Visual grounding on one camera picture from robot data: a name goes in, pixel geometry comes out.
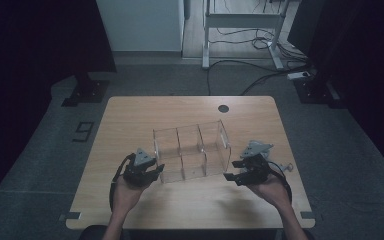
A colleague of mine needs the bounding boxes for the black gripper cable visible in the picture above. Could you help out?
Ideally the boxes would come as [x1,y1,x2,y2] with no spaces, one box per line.
[108,152,137,212]
[265,161,293,205]

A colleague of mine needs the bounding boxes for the black stand base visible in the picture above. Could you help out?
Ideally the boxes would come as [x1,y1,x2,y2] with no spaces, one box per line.
[61,71,111,108]
[292,77,348,110]

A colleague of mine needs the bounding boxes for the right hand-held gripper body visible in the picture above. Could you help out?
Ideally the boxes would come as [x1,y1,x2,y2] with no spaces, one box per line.
[237,139,275,187]

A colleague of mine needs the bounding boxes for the person's left hand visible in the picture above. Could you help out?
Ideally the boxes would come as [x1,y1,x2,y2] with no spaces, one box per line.
[111,174,152,218]

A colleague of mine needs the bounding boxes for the clear acrylic divided box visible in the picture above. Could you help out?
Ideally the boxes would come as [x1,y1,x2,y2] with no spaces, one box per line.
[152,118,232,185]

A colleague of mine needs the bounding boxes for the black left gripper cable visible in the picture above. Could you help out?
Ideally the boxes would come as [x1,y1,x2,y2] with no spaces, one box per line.
[108,152,137,212]

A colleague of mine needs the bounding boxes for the tangled black floor cables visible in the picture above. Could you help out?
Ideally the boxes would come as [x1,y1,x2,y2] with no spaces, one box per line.
[209,27,310,64]

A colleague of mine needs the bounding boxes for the white power strip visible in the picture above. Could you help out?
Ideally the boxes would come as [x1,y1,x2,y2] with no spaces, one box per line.
[286,70,312,81]

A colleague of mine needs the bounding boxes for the dark curtain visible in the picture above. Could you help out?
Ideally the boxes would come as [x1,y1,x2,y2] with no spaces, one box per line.
[286,0,384,182]
[0,0,118,214]

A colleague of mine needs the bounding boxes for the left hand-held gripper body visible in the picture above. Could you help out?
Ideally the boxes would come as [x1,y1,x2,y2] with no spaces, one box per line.
[121,147,162,188]

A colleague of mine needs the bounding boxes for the person's right hand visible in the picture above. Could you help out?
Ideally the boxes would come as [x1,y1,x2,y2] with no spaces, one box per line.
[247,172,293,210]

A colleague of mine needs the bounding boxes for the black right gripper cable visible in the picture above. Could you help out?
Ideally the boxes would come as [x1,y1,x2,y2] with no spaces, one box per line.
[265,161,293,205]

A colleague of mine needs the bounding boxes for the white metal desk frame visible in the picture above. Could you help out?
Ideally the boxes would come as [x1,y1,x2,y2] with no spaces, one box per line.
[201,0,292,71]

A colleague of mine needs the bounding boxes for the white cabinet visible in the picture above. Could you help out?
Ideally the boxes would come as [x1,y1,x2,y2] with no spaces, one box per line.
[95,0,186,53]

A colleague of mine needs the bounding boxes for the long black floor cable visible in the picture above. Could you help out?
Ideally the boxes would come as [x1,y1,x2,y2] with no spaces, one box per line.
[206,58,302,97]

